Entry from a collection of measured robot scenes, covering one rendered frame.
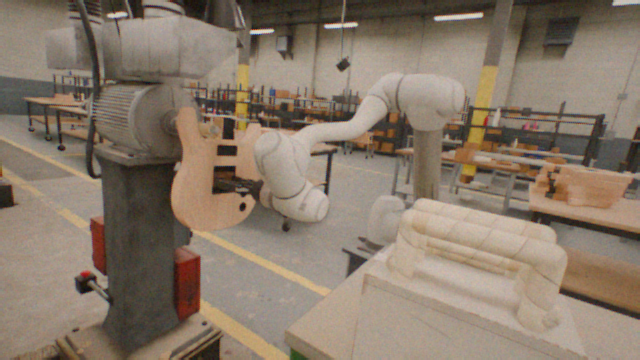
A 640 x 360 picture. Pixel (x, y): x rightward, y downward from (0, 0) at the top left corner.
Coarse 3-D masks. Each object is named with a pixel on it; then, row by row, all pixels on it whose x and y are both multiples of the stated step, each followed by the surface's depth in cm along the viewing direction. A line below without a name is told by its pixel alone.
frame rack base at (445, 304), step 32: (384, 288) 45; (416, 288) 44; (448, 288) 45; (480, 288) 46; (512, 288) 46; (384, 320) 46; (416, 320) 43; (448, 320) 41; (480, 320) 39; (512, 320) 39; (352, 352) 50; (384, 352) 47; (416, 352) 44; (448, 352) 42; (480, 352) 40; (512, 352) 38; (544, 352) 36; (576, 352) 34
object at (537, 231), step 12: (420, 204) 50; (432, 204) 50; (444, 204) 49; (444, 216) 48; (456, 216) 47; (468, 216) 47; (480, 216) 46; (492, 216) 46; (492, 228) 45; (504, 228) 44; (516, 228) 44; (528, 228) 43; (540, 228) 42; (540, 240) 42; (552, 240) 42
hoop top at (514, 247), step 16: (416, 224) 43; (432, 224) 42; (448, 224) 41; (464, 224) 40; (448, 240) 41; (464, 240) 40; (480, 240) 39; (496, 240) 38; (512, 240) 37; (528, 240) 37; (512, 256) 37; (528, 256) 36; (544, 256) 35; (560, 256) 35
